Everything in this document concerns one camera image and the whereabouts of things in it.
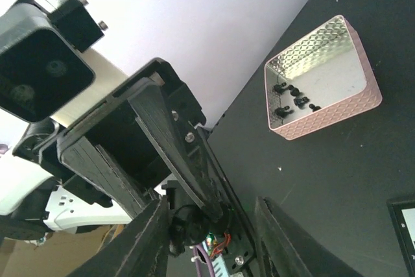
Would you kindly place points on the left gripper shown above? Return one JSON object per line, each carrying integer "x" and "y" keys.
{"x": 135, "y": 145}

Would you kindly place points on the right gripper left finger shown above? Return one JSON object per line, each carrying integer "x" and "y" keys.
{"x": 141, "y": 249}

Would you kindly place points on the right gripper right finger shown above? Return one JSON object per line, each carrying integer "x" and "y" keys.
{"x": 284, "y": 248}

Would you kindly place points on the black chess piece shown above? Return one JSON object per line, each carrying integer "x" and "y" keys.
{"x": 189, "y": 227}

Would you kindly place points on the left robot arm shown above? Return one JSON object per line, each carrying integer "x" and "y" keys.
{"x": 34, "y": 202}

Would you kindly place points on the small circuit board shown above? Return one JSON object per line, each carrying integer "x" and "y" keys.
{"x": 216, "y": 247}

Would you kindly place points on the black chess pieces pile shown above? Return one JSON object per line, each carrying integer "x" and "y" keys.
{"x": 296, "y": 99}

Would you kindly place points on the black and white chessboard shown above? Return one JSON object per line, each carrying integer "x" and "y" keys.
{"x": 401, "y": 211}

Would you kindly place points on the pink metal tin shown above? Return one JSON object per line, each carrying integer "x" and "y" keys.
{"x": 330, "y": 66}

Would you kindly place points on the light blue slotted cable duct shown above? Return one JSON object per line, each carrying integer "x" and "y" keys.
{"x": 219, "y": 267}

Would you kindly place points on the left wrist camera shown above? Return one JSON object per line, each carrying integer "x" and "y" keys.
{"x": 48, "y": 65}

